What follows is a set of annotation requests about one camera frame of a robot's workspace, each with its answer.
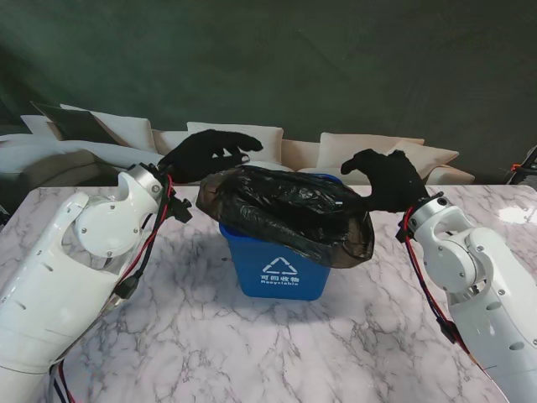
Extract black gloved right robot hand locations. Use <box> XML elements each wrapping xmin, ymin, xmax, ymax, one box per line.
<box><xmin>340</xmin><ymin>149</ymin><xmax>429</xmax><ymax>213</ymax></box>

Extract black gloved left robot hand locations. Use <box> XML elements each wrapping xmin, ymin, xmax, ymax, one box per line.
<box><xmin>158</xmin><ymin>129</ymin><xmax>264</xmax><ymax>185</ymax></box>

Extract black plastic garbage bag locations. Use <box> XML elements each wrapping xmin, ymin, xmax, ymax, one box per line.
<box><xmin>196</xmin><ymin>165</ymin><xmax>375</xmax><ymax>270</ymax></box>

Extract blue plastic recycling bin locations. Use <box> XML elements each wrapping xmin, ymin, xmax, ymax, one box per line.
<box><xmin>218</xmin><ymin>171</ymin><xmax>343</xmax><ymax>301</ymax></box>

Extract beige sofa back cushion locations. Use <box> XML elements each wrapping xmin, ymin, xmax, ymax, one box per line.
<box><xmin>151</xmin><ymin>128</ymin><xmax>190</xmax><ymax>159</ymax></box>

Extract long white sofa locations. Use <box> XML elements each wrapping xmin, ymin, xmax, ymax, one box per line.
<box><xmin>0</xmin><ymin>113</ymin><xmax>286</xmax><ymax>188</ymax></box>

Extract white sofa back cushion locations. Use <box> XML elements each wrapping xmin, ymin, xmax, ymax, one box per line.
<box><xmin>20</xmin><ymin>113</ymin><xmax>64</xmax><ymax>138</ymax></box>
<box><xmin>186</xmin><ymin>121</ymin><xmax>284</xmax><ymax>164</ymax></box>
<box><xmin>60</xmin><ymin>103</ymin><xmax>152</xmax><ymax>151</ymax></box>

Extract dark grey cushion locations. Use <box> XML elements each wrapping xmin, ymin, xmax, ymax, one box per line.
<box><xmin>31</xmin><ymin>100</ymin><xmax>127</xmax><ymax>146</ymax></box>

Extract black tripod with orange clip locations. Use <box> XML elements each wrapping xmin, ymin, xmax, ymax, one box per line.
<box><xmin>501</xmin><ymin>144</ymin><xmax>537</xmax><ymax>186</ymax></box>

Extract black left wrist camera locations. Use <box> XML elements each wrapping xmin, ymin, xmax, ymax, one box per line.
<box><xmin>169</xmin><ymin>196</ymin><xmax>194</xmax><ymax>224</ymax></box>

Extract right arm red black cables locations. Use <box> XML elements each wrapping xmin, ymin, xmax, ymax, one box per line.
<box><xmin>398</xmin><ymin>209</ymin><xmax>492</xmax><ymax>373</ymax></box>

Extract arm red black cables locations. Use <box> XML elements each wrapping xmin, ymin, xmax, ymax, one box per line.
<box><xmin>50</xmin><ymin>174</ymin><xmax>175</xmax><ymax>403</ymax></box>
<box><xmin>398</xmin><ymin>209</ymin><xmax>492</xmax><ymax>373</ymax></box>

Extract left arm red black cables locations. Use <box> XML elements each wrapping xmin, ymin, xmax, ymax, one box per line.
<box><xmin>50</xmin><ymin>174</ymin><xmax>175</xmax><ymax>403</ymax></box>

